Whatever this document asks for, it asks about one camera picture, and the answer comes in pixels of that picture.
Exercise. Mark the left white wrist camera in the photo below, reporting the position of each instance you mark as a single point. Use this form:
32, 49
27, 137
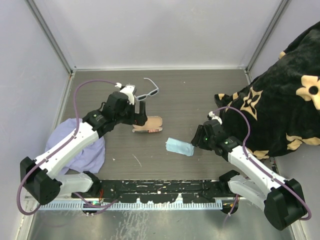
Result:
129, 90

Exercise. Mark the lavender crumpled cloth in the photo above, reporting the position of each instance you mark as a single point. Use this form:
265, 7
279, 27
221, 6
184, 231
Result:
91, 158

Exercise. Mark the right aluminium frame post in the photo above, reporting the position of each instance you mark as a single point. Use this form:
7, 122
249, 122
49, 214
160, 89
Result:
283, 4

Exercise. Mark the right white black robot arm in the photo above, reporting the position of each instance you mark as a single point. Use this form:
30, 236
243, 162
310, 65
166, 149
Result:
282, 201

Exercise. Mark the aluminium frame post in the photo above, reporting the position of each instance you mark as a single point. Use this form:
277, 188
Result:
49, 35
283, 4

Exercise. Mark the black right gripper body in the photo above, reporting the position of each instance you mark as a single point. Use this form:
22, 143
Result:
202, 140

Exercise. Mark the black floral plush blanket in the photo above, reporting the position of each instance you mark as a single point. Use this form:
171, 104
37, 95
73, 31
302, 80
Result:
280, 110

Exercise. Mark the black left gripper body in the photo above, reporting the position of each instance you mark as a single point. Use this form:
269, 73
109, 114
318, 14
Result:
129, 116

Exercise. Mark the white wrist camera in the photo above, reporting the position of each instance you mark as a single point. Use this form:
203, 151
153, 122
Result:
129, 90
212, 116

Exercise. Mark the light blue cleaning cloth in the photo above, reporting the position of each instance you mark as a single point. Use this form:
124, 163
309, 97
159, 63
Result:
179, 147

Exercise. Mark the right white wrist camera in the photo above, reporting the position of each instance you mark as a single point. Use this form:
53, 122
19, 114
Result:
212, 116

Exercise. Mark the black paint-splattered base plate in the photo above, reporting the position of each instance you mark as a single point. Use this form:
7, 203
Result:
162, 191

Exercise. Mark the flag print glasses case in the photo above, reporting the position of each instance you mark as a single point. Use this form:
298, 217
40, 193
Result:
152, 125

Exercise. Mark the aluminium front rail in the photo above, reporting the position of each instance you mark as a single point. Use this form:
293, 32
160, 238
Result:
79, 186

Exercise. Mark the slotted white cable duct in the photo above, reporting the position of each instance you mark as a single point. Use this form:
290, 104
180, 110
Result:
139, 206

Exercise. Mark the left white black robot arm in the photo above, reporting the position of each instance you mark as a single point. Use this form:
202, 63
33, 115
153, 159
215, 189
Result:
40, 176

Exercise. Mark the left aluminium frame post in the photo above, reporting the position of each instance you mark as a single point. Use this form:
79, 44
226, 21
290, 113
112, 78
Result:
49, 35

